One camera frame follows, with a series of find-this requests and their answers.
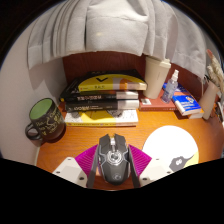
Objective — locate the white curtain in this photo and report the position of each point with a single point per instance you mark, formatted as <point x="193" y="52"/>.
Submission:
<point x="113" y="26"/>

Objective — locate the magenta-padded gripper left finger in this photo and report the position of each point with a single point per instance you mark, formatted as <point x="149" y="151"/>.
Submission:
<point x="68" y="170"/>

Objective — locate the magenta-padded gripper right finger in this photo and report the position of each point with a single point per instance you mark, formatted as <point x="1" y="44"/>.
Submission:
<point x="156" y="168"/>

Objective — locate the white and yellow book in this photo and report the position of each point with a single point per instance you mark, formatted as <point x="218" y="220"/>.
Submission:
<point x="100" y="118"/>

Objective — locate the cream ceramic vase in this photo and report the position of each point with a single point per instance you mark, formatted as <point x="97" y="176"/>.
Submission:
<point x="208" y="100"/>

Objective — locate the beige tumbler with lid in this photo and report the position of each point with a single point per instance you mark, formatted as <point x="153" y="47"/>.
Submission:
<point x="156" y="78"/>

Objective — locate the orange book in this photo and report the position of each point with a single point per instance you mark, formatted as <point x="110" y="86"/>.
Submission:
<point x="197" y="115"/>

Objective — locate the grey black computer mouse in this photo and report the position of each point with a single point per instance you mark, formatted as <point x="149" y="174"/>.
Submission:
<point x="113" y="160"/>

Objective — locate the clear spray bottle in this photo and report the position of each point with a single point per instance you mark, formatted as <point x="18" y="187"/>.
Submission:
<point x="169" y="90"/>

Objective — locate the dark mug with green inside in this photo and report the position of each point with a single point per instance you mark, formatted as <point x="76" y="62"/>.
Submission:
<point x="48" y="123"/>

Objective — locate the white yellow black mouse pad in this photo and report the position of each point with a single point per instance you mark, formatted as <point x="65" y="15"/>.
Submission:
<point x="170" y="143"/>

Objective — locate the blue book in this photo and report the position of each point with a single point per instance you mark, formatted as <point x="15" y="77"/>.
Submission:
<point x="190" y="104"/>

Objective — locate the dark red book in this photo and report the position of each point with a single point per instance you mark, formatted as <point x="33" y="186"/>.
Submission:
<point x="153" y="105"/>

